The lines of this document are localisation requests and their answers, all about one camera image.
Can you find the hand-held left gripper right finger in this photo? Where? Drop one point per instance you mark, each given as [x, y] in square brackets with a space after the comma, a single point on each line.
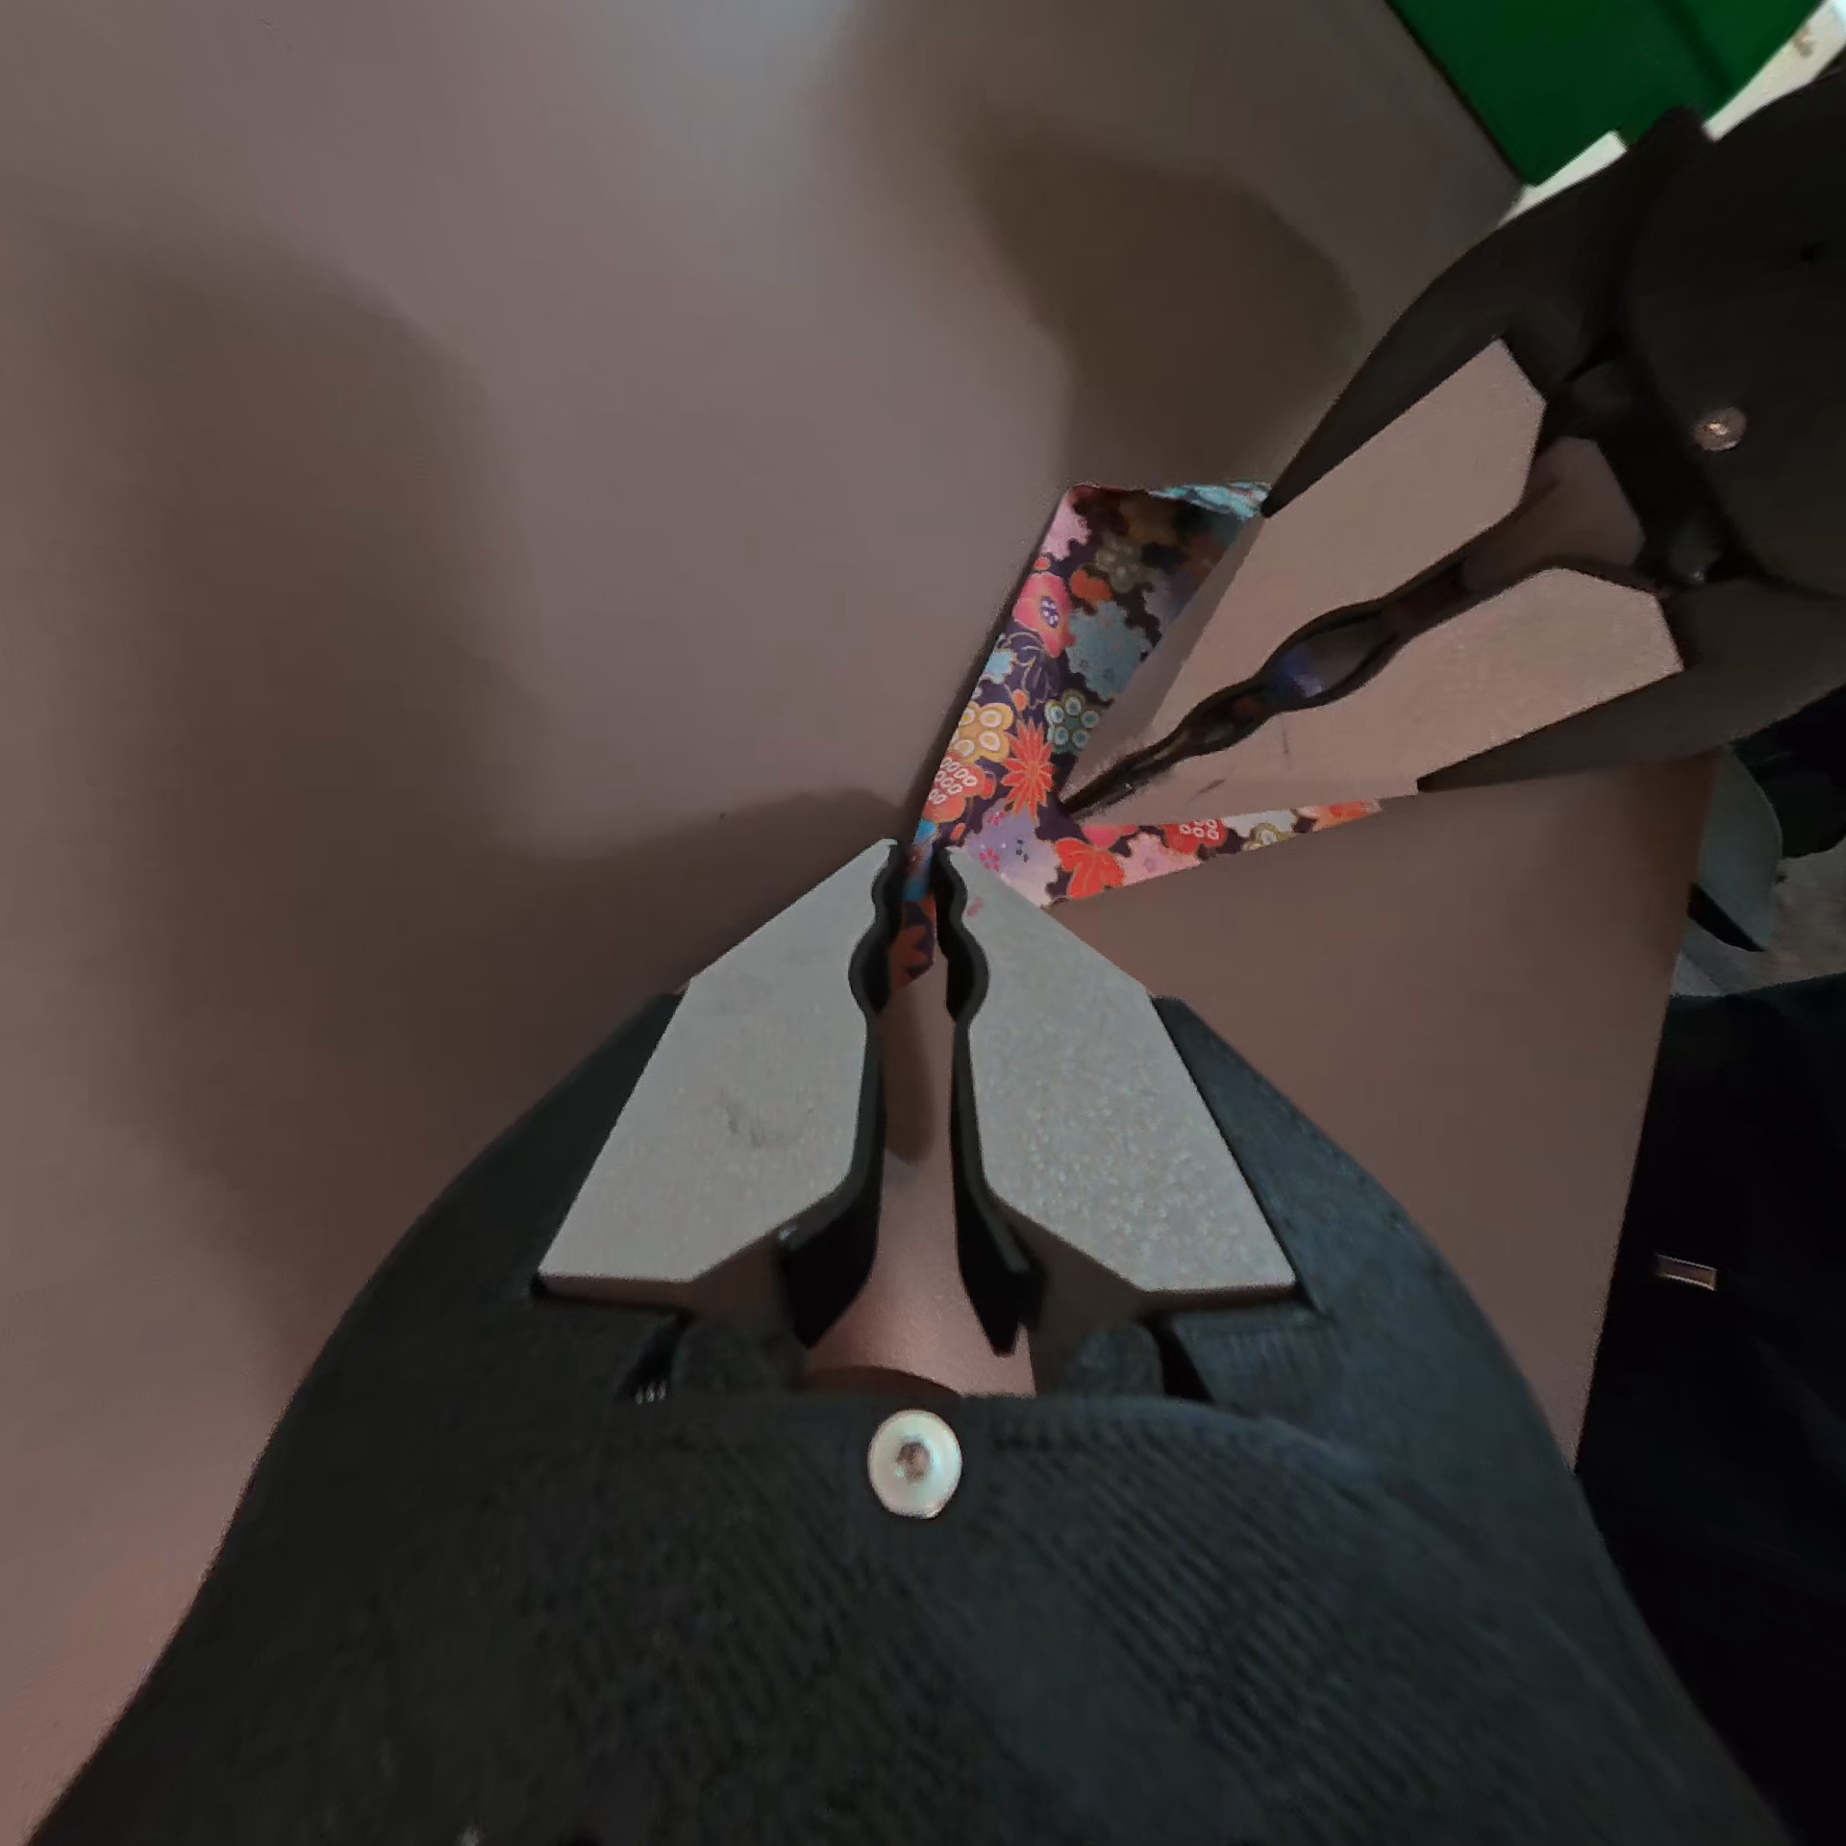
[1112, 1137]

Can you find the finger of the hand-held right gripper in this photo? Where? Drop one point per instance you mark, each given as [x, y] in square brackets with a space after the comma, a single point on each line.
[1369, 533]
[1470, 685]

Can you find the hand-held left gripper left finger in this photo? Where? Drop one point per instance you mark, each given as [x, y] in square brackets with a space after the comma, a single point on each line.
[720, 1124]

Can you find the floral patterned origami paper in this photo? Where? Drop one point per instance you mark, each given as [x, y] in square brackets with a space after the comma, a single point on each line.
[1052, 677]

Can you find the green box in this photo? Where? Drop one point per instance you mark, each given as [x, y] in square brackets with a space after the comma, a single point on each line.
[1584, 72]

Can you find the pale grey round object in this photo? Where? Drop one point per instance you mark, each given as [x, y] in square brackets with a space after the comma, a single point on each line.
[1739, 857]

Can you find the person's dark trousers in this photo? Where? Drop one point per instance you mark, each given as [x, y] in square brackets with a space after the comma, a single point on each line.
[1731, 1441]

